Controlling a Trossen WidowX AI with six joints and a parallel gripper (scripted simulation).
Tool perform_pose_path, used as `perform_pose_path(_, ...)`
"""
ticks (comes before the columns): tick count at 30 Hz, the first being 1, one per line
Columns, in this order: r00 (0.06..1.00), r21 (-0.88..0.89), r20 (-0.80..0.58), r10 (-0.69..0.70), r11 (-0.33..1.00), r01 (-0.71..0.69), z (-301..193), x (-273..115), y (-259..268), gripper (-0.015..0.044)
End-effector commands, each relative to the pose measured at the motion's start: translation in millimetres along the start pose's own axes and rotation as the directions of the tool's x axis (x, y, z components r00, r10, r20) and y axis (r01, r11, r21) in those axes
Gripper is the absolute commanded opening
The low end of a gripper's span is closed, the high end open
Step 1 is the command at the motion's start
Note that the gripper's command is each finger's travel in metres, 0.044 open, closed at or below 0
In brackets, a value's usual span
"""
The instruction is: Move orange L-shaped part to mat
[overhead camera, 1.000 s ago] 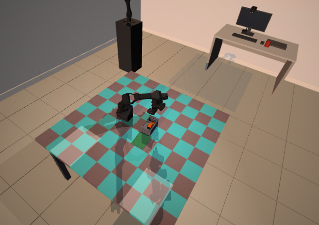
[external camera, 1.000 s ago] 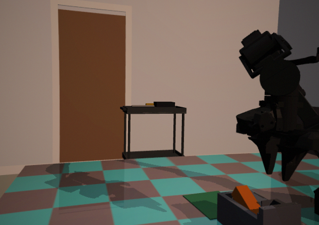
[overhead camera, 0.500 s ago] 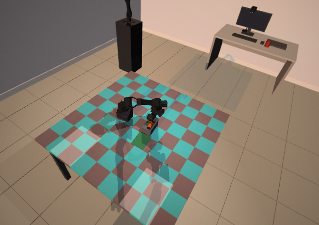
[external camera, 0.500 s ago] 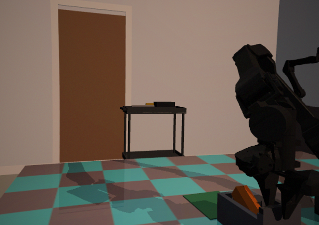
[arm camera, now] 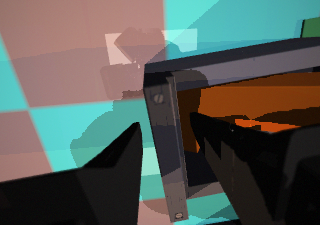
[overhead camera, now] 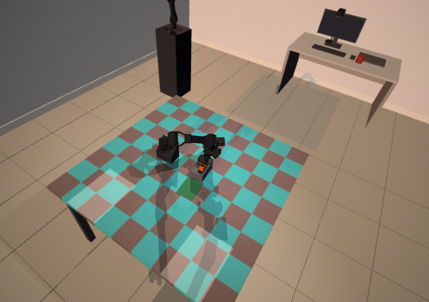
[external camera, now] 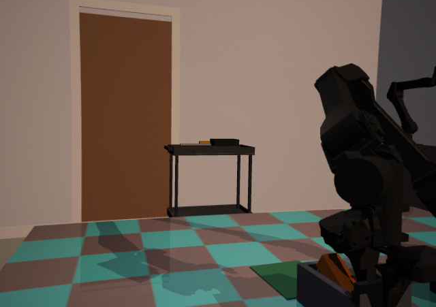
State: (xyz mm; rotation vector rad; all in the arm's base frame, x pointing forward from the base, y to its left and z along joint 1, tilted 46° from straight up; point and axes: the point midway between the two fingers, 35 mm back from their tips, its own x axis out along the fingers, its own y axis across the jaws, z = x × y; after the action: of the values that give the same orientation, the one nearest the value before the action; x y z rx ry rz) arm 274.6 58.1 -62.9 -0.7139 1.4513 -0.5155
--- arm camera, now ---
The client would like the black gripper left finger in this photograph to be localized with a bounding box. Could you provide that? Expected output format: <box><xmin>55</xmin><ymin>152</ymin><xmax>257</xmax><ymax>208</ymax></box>
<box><xmin>0</xmin><ymin>122</ymin><xmax>143</xmax><ymax>225</ymax></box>

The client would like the orange l-shaped part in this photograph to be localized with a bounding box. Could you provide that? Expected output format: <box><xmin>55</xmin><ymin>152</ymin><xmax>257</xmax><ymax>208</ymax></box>
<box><xmin>176</xmin><ymin>72</ymin><xmax>320</xmax><ymax>153</ymax></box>

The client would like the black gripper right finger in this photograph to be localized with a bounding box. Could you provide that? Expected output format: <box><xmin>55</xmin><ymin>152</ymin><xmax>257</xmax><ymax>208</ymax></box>
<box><xmin>190</xmin><ymin>112</ymin><xmax>320</xmax><ymax>225</ymax></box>

